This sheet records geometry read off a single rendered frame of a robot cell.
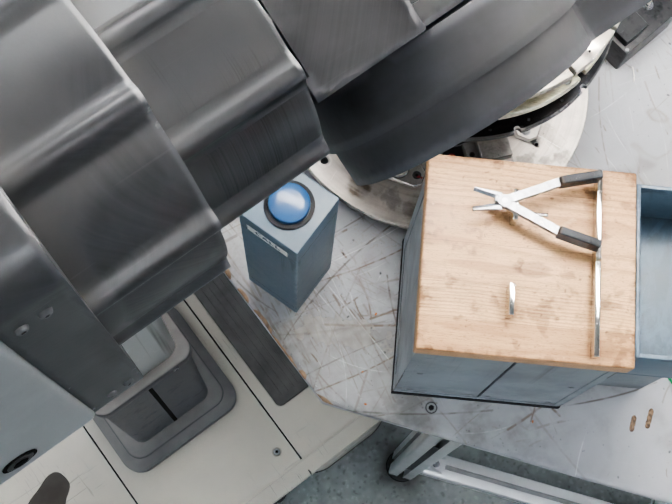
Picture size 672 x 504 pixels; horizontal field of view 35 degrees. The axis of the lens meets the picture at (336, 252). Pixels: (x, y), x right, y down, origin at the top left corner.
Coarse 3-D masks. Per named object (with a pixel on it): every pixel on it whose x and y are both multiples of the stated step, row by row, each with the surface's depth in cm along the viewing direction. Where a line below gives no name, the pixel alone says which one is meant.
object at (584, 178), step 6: (570, 174) 99; (576, 174) 99; (582, 174) 99; (588, 174) 99; (594, 174) 99; (600, 174) 99; (564, 180) 99; (570, 180) 99; (576, 180) 99; (582, 180) 99; (588, 180) 99; (594, 180) 99; (600, 180) 100; (564, 186) 99; (570, 186) 100
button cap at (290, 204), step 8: (288, 184) 103; (296, 184) 103; (280, 192) 102; (288, 192) 103; (296, 192) 103; (304, 192) 103; (272, 200) 102; (280, 200) 102; (288, 200) 102; (296, 200) 102; (304, 200) 102; (272, 208) 102; (280, 208) 102; (288, 208) 102; (296, 208) 102; (304, 208) 102; (280, 216) 102; (288, 216) 102; (296, 216) 102; (304, 216) 102; (288, 224) 103
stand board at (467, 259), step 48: (432, 192) 101; (576, 192) 102; (624, 192) 102; (432, 240) 100; (480, 240) 100; (528, 240) 100; (624, 240) 100; (432, 288) 98; (480, 288) 99; (528, 288) 99; (576, 288) 99; (624, 288) 99; (432, 336) 97; (480, 336) 97; (528, 336) 97; (576, 336) 98; (624, 336) 98
